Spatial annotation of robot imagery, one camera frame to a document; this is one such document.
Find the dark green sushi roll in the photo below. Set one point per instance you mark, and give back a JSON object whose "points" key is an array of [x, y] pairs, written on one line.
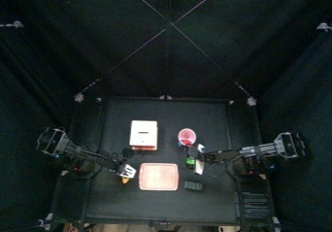
{"points": [[194, 185]]}

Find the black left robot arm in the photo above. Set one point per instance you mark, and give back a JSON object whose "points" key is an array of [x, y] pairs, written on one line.
{"points": [[74, 149]]}

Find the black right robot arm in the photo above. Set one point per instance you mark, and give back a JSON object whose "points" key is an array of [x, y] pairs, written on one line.
{"points": [[263, 150]]}

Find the small green toy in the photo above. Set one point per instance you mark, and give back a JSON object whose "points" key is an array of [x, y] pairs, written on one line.
{"points": [[190, 160]]}

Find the small orange toy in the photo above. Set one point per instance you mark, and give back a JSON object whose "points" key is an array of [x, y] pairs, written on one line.
{"points": [[126, 180]]}

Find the pink cup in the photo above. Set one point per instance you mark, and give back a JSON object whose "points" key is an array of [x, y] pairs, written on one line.
{"points": [[187, 137]]}

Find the pink square tray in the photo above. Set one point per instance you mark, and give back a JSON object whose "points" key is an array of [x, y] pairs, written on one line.
{"points": [[159, 176]]}

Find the white box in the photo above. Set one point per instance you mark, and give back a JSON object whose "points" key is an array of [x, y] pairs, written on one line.
{"points": [[143, 134]]}

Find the white text label plate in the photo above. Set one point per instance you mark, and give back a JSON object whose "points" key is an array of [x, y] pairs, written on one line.
{"points": [[255, 205]]}

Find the metal frame clamp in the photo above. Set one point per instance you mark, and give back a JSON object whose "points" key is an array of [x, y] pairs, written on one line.
{"points": [[251, 101], [323, 26], [79, 97], [16, 24]]}

